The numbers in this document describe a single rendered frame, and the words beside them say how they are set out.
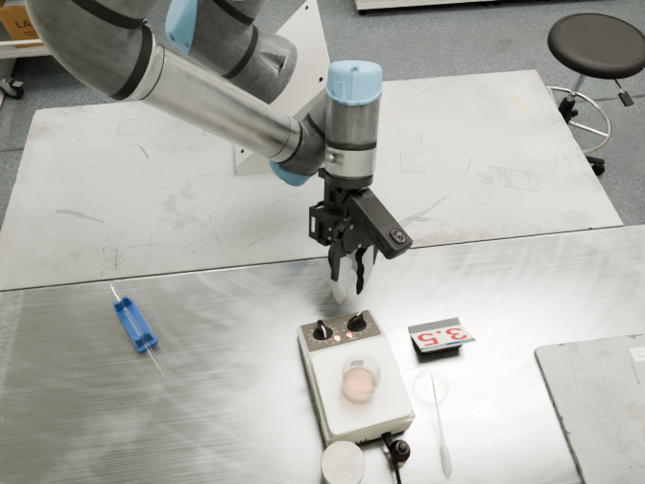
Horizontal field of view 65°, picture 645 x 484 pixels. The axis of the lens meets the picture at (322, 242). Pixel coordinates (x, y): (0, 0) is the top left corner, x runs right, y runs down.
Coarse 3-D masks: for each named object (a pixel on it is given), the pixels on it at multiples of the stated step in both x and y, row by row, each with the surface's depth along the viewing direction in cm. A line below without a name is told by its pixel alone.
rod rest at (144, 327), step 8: (120, 304) 85; (128, 304) 86; (120, 312) 86; (136, 312) 86; (120, 320) 85; (128, 320) 85; (136, 320) 85; (144, 320) 85; (128, 328) 84; (144, 328) 84; (136, 336) 83; (144, 336) 81; (152, 336) 83; (136, 344) 81; (152, 344) 83
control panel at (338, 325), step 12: (312, 324) 82; (324, 324) 82; (336, 324) 82; (372, 324) 80; (312, 336) 80; (348, 336) 78; (360, 336) 78; (372, 336) 78; (312, 348) 77; (324, 348) 77
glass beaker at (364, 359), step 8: (360, 352) 66; (368, 352) 66; (352, 360) 68; (360, 360) 68; (368, 360) 67; (376, 360) 66; (344, 368) 66; (368, 368) 70; (376, 368) 67; (376, 376) 68; (344, 384) 66; (376, 384) 68; (344, 392) 68; (352, 392) 65; (360, 392) 64; (368, 392) 64; (376, 392) 64; (352, 400) 68; (360, 400) 67; (368, 400) 68
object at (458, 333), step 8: (448, 328) 85; (456, 328) 84; (416, 336) 83; (424, 336) 83; (432, 336) 83; (440, 336) 82; (448, 336) 82; (456, 336) 82; (464, 336) 81; (424, 344) 81; (432, 344) 80
